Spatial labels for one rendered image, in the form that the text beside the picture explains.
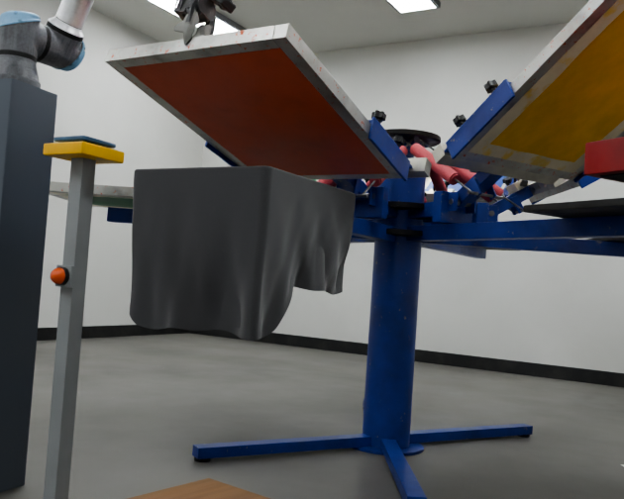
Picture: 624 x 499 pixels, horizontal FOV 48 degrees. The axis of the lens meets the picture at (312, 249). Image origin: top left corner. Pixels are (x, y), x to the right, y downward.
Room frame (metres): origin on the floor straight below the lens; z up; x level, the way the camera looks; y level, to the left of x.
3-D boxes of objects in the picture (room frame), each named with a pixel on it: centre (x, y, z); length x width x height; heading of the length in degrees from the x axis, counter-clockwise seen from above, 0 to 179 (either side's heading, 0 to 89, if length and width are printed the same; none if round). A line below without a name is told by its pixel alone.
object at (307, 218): (1.90, 0.01, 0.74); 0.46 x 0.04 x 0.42; 150
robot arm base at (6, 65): (2.09, 0.94, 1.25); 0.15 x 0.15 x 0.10
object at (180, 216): (1.79, 0.31, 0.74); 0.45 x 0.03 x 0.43; 60
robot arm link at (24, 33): (2.10, 0.93, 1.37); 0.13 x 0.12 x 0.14; 146
